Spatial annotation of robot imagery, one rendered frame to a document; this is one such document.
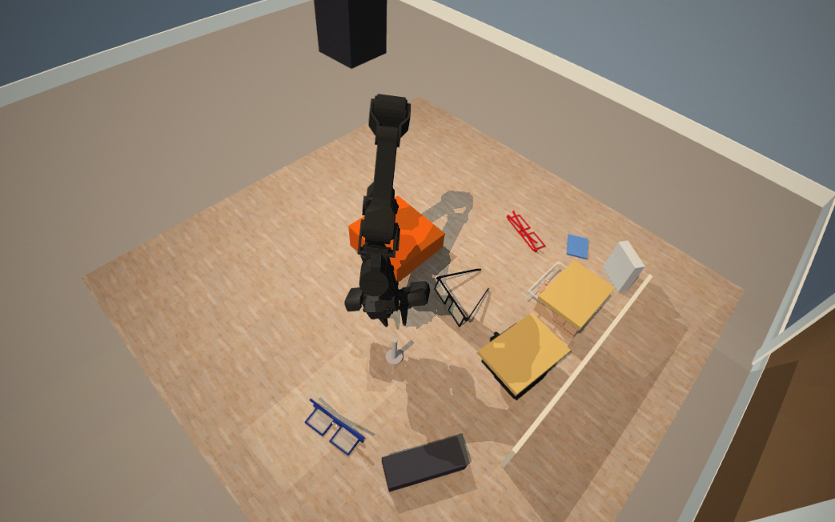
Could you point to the cream long thin bar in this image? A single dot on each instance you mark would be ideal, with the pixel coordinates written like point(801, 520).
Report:
point(536, 423)

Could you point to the blue flat square tile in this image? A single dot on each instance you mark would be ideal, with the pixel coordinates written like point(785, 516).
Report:
point(577, 246)

